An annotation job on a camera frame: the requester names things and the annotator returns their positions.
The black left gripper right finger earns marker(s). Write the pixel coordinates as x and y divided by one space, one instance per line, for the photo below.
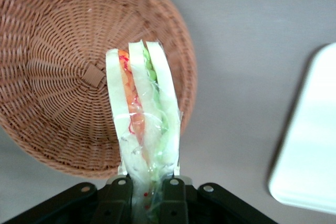
174 200

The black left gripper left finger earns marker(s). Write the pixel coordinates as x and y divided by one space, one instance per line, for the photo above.
115 200

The triangle sandwich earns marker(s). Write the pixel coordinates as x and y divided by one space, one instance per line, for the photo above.
147 103

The beige plastic tray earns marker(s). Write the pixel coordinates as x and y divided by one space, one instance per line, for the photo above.
309 129

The round brown wicker basket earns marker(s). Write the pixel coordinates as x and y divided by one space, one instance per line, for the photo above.
52 51

